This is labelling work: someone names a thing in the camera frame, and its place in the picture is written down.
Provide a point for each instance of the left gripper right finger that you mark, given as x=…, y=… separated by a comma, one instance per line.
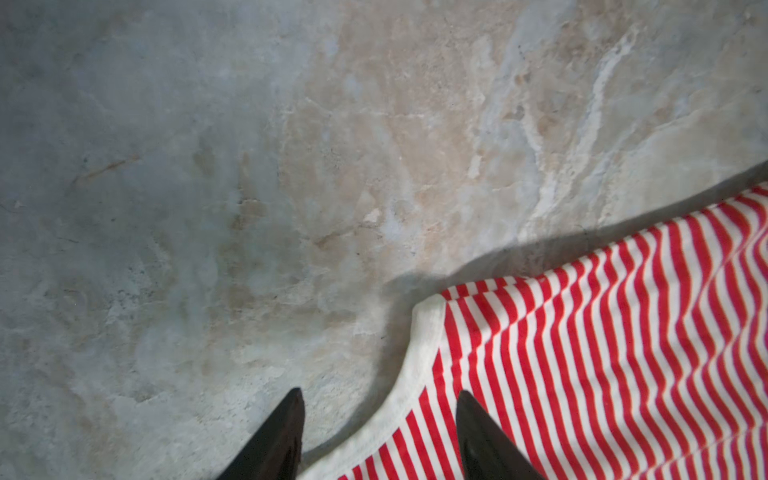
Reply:
x=486, y=452

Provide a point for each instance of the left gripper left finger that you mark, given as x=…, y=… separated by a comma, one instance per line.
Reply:
x=274, y=451

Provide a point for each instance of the red white striped tank top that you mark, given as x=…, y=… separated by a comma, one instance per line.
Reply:
x=645, y=359

